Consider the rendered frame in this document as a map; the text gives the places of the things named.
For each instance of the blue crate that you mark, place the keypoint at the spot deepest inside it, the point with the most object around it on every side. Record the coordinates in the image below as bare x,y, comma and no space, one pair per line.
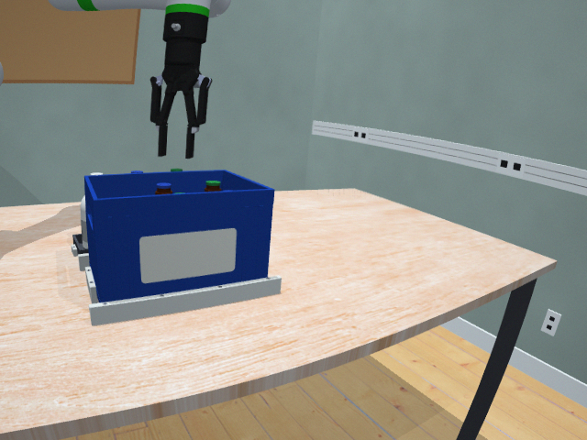
141,244

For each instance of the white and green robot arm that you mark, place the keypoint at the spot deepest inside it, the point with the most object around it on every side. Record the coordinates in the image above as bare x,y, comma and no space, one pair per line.
184,19

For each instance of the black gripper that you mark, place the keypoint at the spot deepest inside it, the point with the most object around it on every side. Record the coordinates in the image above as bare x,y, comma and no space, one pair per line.
181,73

